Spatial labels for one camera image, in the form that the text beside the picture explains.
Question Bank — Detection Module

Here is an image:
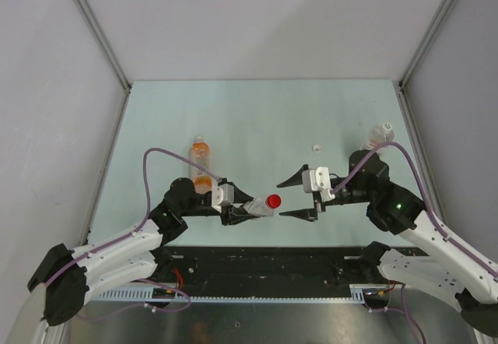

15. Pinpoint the clear red label water bottle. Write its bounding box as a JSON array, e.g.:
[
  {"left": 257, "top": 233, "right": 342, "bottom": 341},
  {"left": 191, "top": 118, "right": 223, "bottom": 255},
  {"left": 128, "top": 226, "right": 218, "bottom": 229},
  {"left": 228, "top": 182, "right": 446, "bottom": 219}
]
[{"left": 242, "top": 196, "right": 275, "bottom": 219}]

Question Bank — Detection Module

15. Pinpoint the red bottle cap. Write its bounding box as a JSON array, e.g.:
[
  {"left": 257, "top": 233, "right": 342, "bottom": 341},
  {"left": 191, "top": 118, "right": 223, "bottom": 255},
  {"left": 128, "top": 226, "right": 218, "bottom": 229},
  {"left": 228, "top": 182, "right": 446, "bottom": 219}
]
[{"left": 265, "top": 194, "right": 282, "bottom": 209}]

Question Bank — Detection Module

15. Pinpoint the white green fruit tea bottle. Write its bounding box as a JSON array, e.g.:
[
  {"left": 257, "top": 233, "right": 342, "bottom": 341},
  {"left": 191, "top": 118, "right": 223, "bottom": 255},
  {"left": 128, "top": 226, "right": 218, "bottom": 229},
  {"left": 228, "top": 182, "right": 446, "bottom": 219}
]
[{"left": 361, "top": 124, "right": 395, "bottom": 150}]

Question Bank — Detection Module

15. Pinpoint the large white bottle cap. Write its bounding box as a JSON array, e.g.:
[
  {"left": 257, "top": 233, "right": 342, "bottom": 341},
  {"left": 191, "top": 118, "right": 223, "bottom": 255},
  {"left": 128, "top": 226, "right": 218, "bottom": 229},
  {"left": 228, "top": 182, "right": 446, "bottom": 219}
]
[{"left": 381, "top": 122, "right": 393, "bottom": 133}]

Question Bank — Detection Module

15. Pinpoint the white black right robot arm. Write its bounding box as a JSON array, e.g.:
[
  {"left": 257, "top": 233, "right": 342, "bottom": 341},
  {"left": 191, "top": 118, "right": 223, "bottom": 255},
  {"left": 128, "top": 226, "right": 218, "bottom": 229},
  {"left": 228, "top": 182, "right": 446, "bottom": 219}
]
[{"left": 280, "top": 149, "right": 497, "bottom": 337}]

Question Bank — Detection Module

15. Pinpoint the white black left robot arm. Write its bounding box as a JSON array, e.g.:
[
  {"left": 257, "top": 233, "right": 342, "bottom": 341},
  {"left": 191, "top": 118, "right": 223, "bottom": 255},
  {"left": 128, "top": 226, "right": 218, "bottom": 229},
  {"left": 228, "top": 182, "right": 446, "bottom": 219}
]
[{"left": 27, "top": 178, "right": 253, "bottom": 326}]

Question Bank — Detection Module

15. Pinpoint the orange label tea bottle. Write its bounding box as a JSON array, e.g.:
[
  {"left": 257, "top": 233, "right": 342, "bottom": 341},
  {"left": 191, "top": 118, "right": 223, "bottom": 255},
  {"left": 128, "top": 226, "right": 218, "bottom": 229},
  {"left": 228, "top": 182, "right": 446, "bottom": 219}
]
[{"left": 189, "top": 136, "right": 212, "bottom": 194}]

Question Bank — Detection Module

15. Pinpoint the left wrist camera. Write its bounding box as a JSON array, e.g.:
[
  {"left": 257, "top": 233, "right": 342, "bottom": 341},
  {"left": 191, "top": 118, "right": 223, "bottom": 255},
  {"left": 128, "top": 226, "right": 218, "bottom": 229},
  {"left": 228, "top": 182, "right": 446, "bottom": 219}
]
[{"left": 211, "top": 183, "right": 235, "bottom": 213}]

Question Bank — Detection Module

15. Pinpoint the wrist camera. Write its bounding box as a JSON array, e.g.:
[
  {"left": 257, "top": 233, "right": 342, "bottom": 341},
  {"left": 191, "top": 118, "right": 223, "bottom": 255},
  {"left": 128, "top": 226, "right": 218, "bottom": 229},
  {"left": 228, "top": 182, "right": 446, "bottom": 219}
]
[
  {"left": 211, "top": 183, "right": 235, "bottom": 213},
  {"left": 303, "top": 167, "right": 335, "bottom": 202}
]

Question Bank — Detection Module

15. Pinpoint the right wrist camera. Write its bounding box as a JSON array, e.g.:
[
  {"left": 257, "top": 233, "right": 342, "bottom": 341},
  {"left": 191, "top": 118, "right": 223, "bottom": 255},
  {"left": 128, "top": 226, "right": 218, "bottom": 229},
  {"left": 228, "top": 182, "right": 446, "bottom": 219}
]
[{"left": 303, "top": 167, "right": 335, "bottom": 202}]

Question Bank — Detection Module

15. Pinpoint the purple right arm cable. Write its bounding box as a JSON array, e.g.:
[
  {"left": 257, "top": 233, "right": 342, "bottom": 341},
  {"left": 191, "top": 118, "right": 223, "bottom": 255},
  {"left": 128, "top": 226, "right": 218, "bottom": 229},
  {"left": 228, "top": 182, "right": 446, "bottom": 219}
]
[{"left": 329, "top": 141, "right": 498, "bottom": 279}]

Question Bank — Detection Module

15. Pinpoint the slotted cable duct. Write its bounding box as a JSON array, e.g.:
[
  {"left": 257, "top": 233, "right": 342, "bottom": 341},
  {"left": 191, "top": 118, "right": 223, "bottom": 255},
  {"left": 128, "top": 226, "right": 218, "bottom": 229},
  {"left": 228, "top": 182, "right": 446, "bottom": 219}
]
[{"left": 89, "top": 285, "right": 390, "bottom": 304}]

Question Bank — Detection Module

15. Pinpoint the aluminium frame post right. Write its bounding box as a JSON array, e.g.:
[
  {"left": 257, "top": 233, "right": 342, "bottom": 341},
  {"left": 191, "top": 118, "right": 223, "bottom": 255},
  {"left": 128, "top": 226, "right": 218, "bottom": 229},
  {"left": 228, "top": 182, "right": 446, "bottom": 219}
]
[{"left": 398, "top": 0, "right": 458, "bottom": 90}]

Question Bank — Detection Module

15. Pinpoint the aluminium frame post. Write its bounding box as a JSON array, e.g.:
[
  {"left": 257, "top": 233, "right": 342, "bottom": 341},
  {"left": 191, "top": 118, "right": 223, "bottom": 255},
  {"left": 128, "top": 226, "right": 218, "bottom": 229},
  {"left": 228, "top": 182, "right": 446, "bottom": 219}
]
[
  {"left": 73, "top": 0, "right": 131, "bottom": 91},
  {"left": 398, "top": 0, "right": 458, "bottom": 90}
]

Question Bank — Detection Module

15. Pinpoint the aluminium frame post left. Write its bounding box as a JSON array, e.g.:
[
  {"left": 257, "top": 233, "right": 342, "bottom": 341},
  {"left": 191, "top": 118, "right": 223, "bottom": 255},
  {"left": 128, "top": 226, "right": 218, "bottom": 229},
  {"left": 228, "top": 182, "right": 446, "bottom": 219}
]
[{"left": 73, "top": 0, "right": 131, "bottom": 91}]

